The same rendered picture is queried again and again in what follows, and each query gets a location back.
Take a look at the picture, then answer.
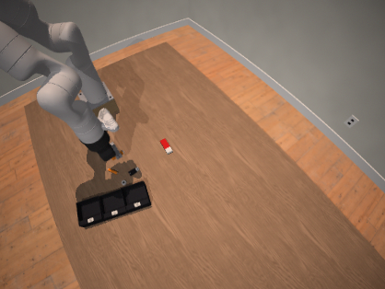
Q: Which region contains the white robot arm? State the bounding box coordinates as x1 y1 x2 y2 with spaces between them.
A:
0 0 107 133

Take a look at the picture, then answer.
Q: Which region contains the black three-compartment bin rack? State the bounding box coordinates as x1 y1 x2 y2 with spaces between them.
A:
76 181 152 227

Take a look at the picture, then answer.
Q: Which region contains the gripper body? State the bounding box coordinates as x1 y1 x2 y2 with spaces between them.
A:
74 109 119 162

